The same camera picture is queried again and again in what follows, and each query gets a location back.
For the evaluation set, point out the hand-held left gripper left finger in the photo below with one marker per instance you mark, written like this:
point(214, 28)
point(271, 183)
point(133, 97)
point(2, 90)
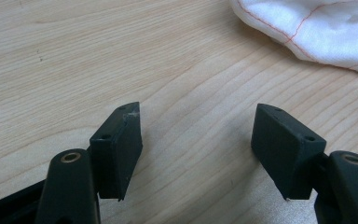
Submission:
point(118, 155)

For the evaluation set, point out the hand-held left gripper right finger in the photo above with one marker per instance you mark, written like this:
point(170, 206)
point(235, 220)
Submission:
point(282, 149)

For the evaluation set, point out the white cloth with orange edge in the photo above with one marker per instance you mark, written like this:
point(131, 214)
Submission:
point(317, 31)

